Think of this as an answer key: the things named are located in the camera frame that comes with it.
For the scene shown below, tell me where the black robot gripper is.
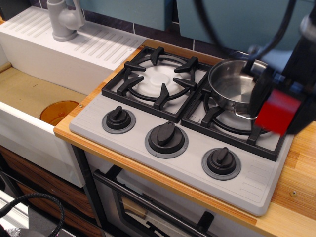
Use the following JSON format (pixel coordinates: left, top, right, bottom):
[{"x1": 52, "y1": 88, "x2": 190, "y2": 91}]
[{"x1": 243, "y1": 37, "x2": 316, "y2": 135}]

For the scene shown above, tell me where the red wooden cube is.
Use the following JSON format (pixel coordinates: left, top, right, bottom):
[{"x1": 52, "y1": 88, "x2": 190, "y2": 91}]
[{"x1": 255, "y1": 89, "x2": 301, "y2": 136}]

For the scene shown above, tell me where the stainless steel pan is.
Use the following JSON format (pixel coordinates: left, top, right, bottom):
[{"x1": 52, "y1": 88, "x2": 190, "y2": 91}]
[{"x1": 208, "y1": 59, "x2": 267, "y2": 120}]

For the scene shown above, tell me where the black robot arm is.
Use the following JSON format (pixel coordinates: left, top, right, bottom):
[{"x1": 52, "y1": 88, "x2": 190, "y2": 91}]
[{"x1": 243, "y1": 13, "x2": 316, "y2": 135}]

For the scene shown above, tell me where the black right stove knob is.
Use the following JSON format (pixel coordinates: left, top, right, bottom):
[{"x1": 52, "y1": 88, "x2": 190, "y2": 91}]
[{"x1": 201, "y1": 147, "x2": 241, "y2": 181}]

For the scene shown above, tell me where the black stove knob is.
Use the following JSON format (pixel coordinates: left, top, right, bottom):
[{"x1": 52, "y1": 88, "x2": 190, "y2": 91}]
[
  {"x1": 145, "y1": 121, "x2": 189, "y2": 159},
  {"x1": 201, "y1": 147, "x2": 241, "y2": 181},
  {"x1": 102, "y1": 106, "x2": 136, "y2": 134}
]

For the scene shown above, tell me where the black middle stove knob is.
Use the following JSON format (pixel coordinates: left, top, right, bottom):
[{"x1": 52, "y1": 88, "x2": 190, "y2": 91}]
[{"x1": 145, "y1": 121, "x2": 189, "y2": 159}]

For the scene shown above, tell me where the grey toy stove top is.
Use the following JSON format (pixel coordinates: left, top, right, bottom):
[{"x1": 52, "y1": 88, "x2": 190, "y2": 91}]
[{"x1": 69, "y1": 47, "x2": 293, "y2": 216}]

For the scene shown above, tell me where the black left stove knob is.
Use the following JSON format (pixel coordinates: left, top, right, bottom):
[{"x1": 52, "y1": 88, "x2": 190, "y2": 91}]
[{"x1": 102, "y1": 106, "x2": 136, "y2": 134}]

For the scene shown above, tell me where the black right burner grate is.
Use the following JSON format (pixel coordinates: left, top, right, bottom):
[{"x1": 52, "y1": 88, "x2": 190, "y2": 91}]
[{"x1": 181, "y1": 76, "x2": 293, "y2": 161}]

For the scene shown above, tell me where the black burner grate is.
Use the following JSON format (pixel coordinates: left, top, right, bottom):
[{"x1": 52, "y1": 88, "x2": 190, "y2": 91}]
[
  {"x1": 181, "y1": 76, "x2": 293, "y2": 161},
  {"x1": 102, "y1": 47, "x2": 211, "y2": 123}
]

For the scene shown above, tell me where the black left burner grate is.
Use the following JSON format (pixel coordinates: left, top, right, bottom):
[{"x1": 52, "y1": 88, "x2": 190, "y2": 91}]
[{"x1": 102, "y1": 47, "x2": 211, "y2": 123}]

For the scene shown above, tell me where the toy oven door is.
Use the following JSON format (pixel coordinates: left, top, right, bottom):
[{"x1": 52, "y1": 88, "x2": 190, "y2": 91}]
[{"x1": 85, "y1": 153, "x2": 260, "y2": 237}]

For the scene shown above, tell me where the orange plastic plate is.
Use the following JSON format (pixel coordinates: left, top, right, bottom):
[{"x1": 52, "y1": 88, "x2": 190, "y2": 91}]
[{"x1": 40, "y1": 100, "x2": 79, "y2": 126}]

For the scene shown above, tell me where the grey toy faucet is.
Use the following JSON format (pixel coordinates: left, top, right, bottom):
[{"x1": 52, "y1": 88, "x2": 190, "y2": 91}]
[{"x1": 47, "y1": 0, "x2": 85, "y2": 42}]

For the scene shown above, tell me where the white toy sink unit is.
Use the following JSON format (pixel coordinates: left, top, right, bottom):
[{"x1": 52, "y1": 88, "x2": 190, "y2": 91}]
[{"x1": 0, "y1": 6, "x2": 145, "y2": 187}]

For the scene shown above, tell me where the wooden drawer front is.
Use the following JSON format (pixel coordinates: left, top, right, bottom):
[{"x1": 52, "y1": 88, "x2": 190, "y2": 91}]
[{"x1": 0, "y1": 147, "x2": 104, "y2": 237}]

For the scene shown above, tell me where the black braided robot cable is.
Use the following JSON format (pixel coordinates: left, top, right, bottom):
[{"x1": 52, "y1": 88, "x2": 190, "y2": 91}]
[{"x1": 195, "y1": 0, "x2": 297, "y2": 56}]

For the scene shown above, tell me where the black oven door handle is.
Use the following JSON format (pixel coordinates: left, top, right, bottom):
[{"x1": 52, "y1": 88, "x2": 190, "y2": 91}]
[{"x1": 93, "y1": 165, "x2": 214, "y2": 237}]

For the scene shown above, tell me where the black braided foreground cable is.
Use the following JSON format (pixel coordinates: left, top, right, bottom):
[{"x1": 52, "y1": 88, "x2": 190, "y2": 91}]
[{"x1": 0, "y1": 193, "x2": 65, "y2": 237}]

